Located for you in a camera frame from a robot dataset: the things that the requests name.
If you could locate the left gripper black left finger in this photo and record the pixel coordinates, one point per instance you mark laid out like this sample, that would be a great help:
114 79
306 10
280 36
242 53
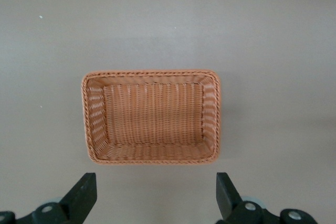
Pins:
81 197

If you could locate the brown wicker basket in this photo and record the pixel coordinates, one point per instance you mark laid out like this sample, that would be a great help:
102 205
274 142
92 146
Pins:
152 116

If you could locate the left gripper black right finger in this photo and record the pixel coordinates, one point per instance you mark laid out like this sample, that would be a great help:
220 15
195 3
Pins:
228 197

